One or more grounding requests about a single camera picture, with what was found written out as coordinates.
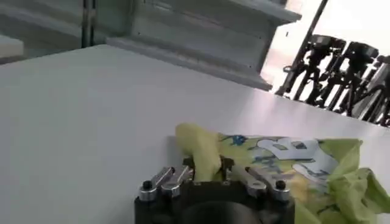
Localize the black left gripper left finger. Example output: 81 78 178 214
138 156 196 203

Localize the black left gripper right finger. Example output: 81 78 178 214
221 156 291 203

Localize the lime green printed T-shirt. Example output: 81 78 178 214
174 122 390 224

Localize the white metal shelf rack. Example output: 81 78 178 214
105 0 303 92

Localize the glass-fronted shelf cabinet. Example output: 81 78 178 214
0 0 137 65

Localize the black camera tripod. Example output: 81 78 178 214
318 41 380 118
350 54 390 127
275 33 347 106

